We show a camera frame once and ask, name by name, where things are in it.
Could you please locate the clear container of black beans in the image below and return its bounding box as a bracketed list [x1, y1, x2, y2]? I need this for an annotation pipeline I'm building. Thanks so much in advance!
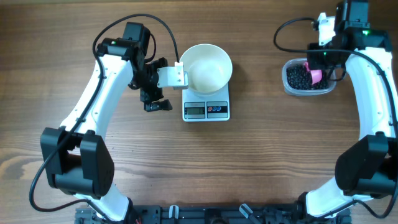
[282, 58, 336, 96]

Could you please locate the white digital kitchen scale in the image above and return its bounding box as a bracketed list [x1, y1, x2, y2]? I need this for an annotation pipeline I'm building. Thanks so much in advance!
[182, 84, 230, 122]

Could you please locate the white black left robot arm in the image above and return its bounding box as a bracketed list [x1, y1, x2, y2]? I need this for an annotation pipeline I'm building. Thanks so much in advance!
[39, 37, 187, 223]

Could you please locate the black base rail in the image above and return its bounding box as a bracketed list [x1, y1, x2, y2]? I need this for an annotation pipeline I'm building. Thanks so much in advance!
[74, 203, 352, 224]

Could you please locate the white bowl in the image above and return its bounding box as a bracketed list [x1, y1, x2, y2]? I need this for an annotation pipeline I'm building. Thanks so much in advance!
[180, 44, 233, 95]

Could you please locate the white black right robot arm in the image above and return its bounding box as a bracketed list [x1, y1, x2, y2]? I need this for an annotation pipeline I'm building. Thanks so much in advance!
[305, 24, 397, 219]

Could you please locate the pink scoop blue handle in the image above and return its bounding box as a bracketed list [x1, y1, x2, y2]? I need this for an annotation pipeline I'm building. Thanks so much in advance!
[303, 62, 323, 85]

